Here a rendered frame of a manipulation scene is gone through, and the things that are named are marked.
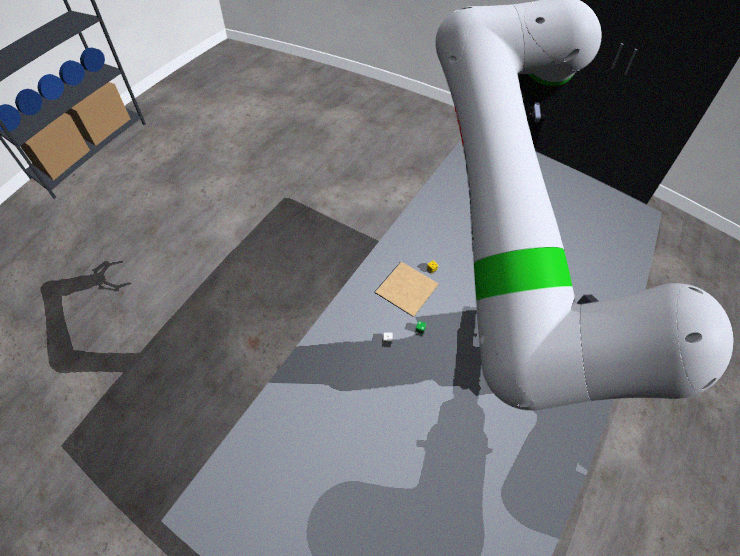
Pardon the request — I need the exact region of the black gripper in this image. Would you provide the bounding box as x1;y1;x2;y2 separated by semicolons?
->
519;82;549;147

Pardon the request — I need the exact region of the tan square mat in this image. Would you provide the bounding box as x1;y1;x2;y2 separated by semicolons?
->
375;262;439;317

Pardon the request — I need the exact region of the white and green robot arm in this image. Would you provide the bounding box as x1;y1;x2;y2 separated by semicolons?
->
436;0;733;411

